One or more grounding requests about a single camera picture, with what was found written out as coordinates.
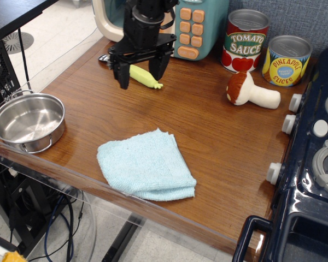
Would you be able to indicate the tomato sauce can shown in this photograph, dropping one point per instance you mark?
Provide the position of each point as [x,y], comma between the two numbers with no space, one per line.
[244,39]

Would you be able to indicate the plush mushroom toy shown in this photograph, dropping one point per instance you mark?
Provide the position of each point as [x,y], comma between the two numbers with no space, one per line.
[241,89]

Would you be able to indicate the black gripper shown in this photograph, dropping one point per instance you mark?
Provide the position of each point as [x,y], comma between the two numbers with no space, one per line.
[142,41]

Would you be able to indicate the light blue folded towel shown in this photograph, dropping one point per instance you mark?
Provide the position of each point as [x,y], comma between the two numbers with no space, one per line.
[148,166]

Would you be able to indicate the toy microwave teal and cream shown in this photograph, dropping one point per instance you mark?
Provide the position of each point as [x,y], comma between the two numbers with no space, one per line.
[197,25]

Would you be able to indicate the round floor vent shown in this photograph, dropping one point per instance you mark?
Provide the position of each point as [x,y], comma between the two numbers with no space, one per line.
[15,42]

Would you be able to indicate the pineapple slices can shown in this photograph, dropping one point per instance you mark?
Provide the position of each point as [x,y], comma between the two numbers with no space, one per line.
[286,60]

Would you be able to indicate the stainless steel pot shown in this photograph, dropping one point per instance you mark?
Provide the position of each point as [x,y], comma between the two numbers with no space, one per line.
[32,122]

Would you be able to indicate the dark blue toy stove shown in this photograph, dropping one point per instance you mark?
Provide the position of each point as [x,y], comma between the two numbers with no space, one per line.
[298,227]

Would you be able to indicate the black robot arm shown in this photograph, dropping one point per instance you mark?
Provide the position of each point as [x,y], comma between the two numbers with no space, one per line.
[152,9]

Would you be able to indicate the yellow object at floor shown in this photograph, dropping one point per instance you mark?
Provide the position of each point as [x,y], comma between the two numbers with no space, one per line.
[13,257]

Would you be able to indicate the black side desk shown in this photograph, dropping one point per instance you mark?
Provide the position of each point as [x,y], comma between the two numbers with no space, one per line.
[15,14]

